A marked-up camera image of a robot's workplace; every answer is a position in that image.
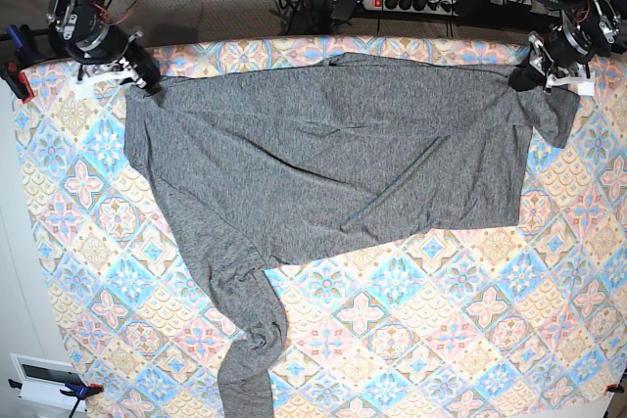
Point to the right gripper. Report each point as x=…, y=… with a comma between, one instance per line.
x=109, y=54

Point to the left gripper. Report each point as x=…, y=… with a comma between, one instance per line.
x=560, y=58

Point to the grey t-shirt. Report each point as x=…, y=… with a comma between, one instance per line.
x=257, y=169

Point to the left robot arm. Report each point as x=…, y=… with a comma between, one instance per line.
x=608, y=16

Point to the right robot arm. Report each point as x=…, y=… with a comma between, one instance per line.
x=86, y=32

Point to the blue clamp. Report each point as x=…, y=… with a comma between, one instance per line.
x=23, y=38

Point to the red black clamp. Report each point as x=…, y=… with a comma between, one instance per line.
x=17, y=81

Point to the white power strip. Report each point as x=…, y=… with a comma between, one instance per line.
x=432, y=7

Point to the patterned tablecloth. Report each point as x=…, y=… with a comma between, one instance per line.
x=487, y=323

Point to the red clamp bottom right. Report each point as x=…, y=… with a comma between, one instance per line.
x=614, y=389

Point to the white wall box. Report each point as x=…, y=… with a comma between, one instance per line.
x=42, y=381

